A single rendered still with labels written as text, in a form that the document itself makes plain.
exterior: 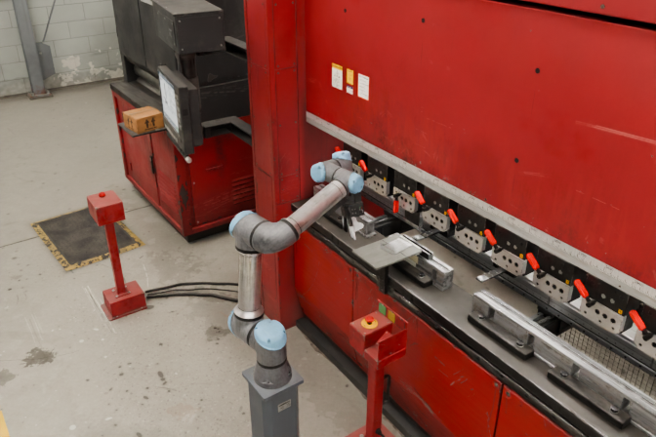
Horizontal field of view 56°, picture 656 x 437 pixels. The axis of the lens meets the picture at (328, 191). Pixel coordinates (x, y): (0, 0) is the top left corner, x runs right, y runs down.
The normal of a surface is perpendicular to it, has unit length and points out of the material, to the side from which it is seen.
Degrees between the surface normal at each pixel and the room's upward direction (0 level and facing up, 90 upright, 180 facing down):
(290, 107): 90
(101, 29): 90
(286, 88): 90
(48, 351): 0
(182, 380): 0
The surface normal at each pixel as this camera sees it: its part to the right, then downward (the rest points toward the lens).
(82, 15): 0.58, 0.36
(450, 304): 0.00, -0.90
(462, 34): -0.83, 0.25
